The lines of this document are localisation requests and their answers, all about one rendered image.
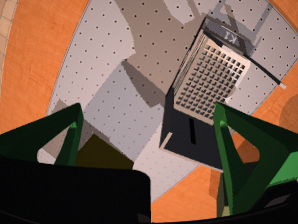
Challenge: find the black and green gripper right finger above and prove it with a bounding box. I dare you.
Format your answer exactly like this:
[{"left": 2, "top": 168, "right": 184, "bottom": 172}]
[{"left": 213, "top": 102, "right": 298, "bottom": 215}]

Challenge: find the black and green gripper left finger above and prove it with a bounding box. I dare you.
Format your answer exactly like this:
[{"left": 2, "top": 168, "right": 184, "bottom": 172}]
[{"left": 0, "top": 103, "right": 84, "bottom": 166}]

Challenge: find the white well plate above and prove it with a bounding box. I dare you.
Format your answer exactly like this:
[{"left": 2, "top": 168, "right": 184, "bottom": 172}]
[{"left": 174, "top": 34, "right": 251, "bottom": 125}]

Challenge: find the yellow open-top bin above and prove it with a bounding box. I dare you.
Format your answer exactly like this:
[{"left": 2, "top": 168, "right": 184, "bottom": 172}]
[{"left": 75, "top": 133, "right": 134, "bottom": 169}]

